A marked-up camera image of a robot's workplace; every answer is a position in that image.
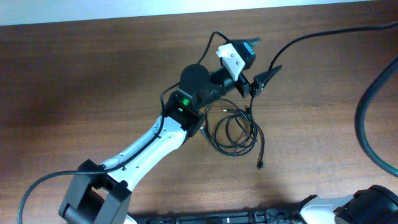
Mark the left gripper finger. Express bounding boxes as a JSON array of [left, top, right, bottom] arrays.
[[250, 65, 282, 96], [246, 37, 261, 49]]

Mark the black USB cable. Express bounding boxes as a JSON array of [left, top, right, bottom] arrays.
[[200, 98, 266, 170], [248, 21, 398, 113]]

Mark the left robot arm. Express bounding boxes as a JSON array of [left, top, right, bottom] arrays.
[[58, 39, 281, 223]]

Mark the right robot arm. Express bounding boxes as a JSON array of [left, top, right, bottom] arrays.
[[298, 185, 397, 224]]

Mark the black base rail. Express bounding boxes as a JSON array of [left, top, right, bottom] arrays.
[[131, 208, 304, 224]]

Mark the left camera black cable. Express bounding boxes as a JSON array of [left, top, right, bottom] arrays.
[[17, 30, 233, 224]]

